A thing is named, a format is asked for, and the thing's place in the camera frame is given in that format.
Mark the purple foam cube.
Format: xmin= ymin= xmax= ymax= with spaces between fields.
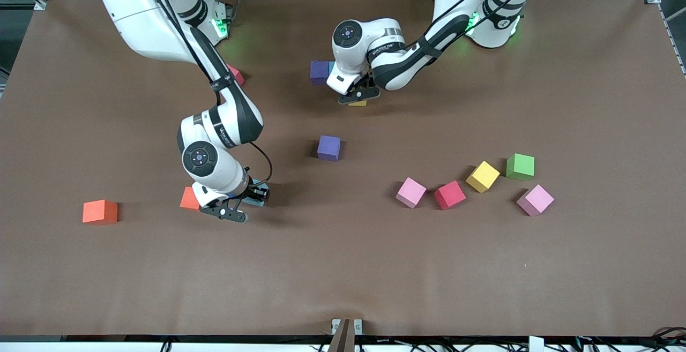
xmin=310 ymin=61 xmax=331 ymax=85
xmin=317 ymin=135 xmax=342 ymax=162

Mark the pink foam cube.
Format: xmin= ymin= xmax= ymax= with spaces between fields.
xmin=396 ymin=177 xmax=427 ymax=209
xmin=516 ymin=184 xmax=555 ymax=217

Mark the orange foam cube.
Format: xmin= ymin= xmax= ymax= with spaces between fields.
xmin=82 ymin=200 xmax=118 ymax=226
xmin=180 ymin=186 xmax=203 ymax=212

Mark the brown paper table cover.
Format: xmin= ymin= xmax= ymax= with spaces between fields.
xmin=0 ymin=0 xmax=686 ymax=338

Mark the green foam cube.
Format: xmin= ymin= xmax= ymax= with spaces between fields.
xmin=506 ymin=153 xmax=535 ymax=182

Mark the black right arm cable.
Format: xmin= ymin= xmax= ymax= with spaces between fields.
xmin=137 ymin=0 xmax=273 ymax=186

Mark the metal bracket with brown post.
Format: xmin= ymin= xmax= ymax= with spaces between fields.
xmin=331 ymin=318 xmax=363 ymax=352

